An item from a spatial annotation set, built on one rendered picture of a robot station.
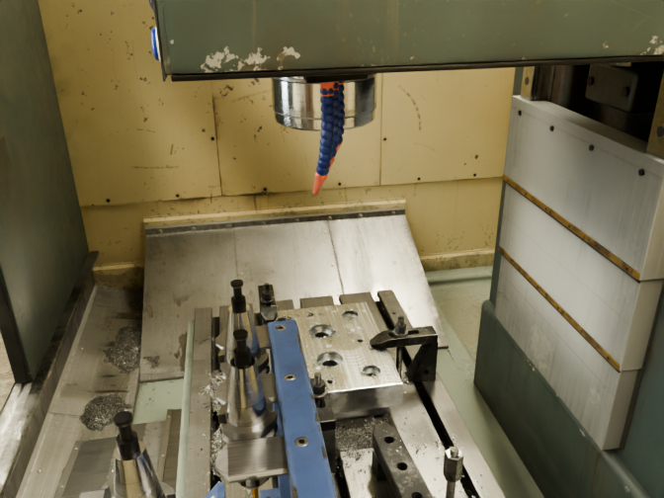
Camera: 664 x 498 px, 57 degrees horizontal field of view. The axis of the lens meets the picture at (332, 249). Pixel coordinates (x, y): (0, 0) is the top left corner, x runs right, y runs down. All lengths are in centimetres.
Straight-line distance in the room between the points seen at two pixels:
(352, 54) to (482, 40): 13
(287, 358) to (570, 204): 60
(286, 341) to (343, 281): 117
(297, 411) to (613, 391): 61
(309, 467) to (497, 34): 47
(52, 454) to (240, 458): 97
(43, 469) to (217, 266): 80
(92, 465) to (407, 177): 133
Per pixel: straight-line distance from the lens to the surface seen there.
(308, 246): 203
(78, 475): 144
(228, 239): 206
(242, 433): 67
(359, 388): 110
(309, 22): 62
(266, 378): 75
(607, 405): 115
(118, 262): 218
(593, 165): 108
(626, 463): 121
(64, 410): 169
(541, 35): 69
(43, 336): 167
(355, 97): 90
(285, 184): 206
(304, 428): 66
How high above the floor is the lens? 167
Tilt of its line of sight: 25 degrees down
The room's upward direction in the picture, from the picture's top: 1 degrees counter-clockwise
